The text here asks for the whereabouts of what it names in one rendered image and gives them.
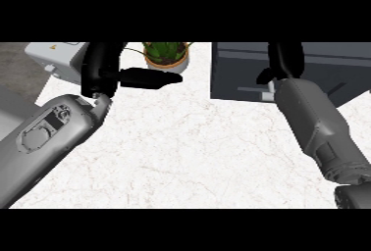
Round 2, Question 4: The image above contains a pale grey drawer handle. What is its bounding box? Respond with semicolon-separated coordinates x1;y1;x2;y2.
237;79;277;101

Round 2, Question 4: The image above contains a green potted plant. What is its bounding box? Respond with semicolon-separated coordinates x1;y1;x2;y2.
123;41;194;75

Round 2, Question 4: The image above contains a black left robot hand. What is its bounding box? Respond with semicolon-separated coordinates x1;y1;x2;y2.
80;41;185;99

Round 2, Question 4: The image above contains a pale grey appliance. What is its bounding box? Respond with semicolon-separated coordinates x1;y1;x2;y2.
24;41;92;86

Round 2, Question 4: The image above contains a dark grey drawer cabinet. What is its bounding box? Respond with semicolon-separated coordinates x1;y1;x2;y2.
210;41;371;109

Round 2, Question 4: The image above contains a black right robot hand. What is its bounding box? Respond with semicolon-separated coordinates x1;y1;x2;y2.
256;41;306;85

